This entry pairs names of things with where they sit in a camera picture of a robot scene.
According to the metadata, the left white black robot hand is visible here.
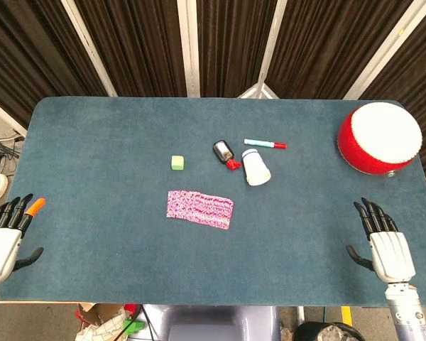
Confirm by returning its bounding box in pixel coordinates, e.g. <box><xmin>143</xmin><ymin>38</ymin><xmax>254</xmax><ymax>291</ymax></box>
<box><xmin>0</xmin><ymin>193</ymin><xmax>46</xmax><ymax>285</ymax></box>

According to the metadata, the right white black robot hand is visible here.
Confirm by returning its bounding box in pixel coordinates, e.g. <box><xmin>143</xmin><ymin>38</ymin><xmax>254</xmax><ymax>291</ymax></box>
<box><xmin>346</xmin><ymin>197</ymin><xmax>417</xmax><ymax>285</ymax></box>

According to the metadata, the pink knitted cloth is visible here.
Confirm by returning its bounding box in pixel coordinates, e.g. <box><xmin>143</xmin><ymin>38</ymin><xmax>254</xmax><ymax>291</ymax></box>
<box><xmin>165</xmin><ymin>190</ymin><xmax>234</xmax><ymax>231</ymax></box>

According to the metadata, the purple robot base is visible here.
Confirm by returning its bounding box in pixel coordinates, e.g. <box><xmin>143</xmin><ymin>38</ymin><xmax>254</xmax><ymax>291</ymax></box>
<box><xmin>138</xmin><ymin>304</ymin><xmax>281</xmax><ymax>341</ymax></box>

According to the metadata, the white cup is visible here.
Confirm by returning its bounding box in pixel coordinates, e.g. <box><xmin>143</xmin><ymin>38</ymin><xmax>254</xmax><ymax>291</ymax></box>
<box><xmin>241</xmin><ymin>148</ymin><xmax>272</xmax><ymax>187</ymax></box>

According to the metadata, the black waste bin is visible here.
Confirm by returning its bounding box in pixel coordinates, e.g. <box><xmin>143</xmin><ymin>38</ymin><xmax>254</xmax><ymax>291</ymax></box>
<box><xmin>293</xmin><ymin>321</ymin><xmax>366</xmax><ymax>341</ymax></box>

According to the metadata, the red drum with white skin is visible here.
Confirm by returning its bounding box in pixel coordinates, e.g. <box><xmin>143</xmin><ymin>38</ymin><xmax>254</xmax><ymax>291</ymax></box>
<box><xmin>337</xmin><ymin>102</ymin><xmax>423</xmax><ymax>178</ymax></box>

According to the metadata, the cardboard box with checked paper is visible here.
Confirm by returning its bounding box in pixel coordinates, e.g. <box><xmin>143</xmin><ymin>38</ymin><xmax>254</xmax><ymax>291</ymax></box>
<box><xmin>74</xmin><ymin>302</ymin><xmax>129</xmax><ymax>341</ymax></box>

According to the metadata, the blue felt table mat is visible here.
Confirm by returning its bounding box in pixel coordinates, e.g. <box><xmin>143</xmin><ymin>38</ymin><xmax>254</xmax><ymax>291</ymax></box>
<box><xmin>0</xmin><ymin>96</ymin><xmax>426</xmax><ymax>308</ymax></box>

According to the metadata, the green plastic object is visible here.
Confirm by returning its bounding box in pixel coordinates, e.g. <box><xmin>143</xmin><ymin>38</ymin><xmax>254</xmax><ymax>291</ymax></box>
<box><xmin>122</xmin><ymin>318</ymin><xmax>146</xmax><ymax>337</ymax></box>

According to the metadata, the teal marker with red cap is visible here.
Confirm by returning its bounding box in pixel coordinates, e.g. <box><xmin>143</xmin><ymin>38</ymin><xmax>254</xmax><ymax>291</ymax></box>
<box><xmin>244</xmin><ymin>138</ymin><xmax>288</xmax><ymax>149</ymax></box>

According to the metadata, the dark brown curtain panel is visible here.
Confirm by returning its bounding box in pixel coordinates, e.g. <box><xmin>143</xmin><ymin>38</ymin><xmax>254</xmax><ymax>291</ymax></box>
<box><xmin>361</xmin><ymin>0</ymin><xmax>426</xmax><ymax>200</ymax></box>
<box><xmin>0</xmin><ymin>0</ymin><xmax>107</xmax><ymax>129</ymax></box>
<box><xmin>196</xmin><ymin>0</ymin><xmax>281</xmax><ymax>99</ymax></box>
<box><xmin>266</xmin><ymin>0</ymin><xmax>415</xmax><ymax>100</ymax></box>
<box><xmin>72</xmin><ymin>0</ymin><xmax>187</xmax><ymax>97</ymax></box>

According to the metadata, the black cables and power strip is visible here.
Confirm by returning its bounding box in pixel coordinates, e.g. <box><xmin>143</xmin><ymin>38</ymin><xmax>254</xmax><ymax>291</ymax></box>
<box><xmin>0</xmin><ymin>136</ymin><xmax>24</xmax><ymax>175</ymax></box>

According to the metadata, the white frame post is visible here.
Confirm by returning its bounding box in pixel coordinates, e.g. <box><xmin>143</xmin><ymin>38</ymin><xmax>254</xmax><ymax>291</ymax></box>
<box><xmin>236</xmin><ymin>0</ymin><xmax>289</xmax><ymax>100</ymax></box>
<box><xmin>0</xmin><ymin>94</ymin><xmax>28</xmax><ymax>138</ymax></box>
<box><xmin>60</xmin><ymin>0</ymin><xmax>117</xmax><ymax>97</ymax></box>
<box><xmin>177</xmin><ymin>0</ymin><xmax>201</xmax><ymax>98</ymax></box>
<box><xmin>343</xmin><ymin>0</ymin><xmax>426</xmax><ymax>100</ymax></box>

